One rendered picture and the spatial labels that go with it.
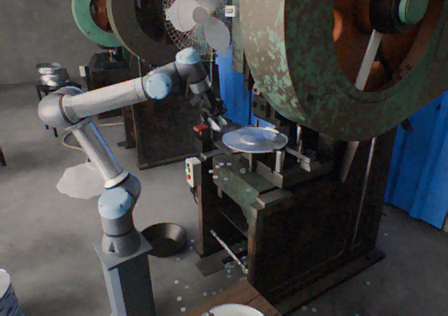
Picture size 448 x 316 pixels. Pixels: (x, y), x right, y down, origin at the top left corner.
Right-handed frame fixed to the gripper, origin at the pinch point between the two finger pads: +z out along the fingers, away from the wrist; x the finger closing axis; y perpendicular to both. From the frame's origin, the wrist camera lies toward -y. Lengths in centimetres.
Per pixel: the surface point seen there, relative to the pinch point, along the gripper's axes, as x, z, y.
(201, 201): -18, 44, -22
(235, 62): 27.0, -13.7, -14.5
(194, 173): -13.8, 25.7, -19.9
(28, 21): -5, -40, -661
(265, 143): 13.4, 15.4, 8.1
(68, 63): 11, 63, -659
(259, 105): 20.6, 1.3, 2.7
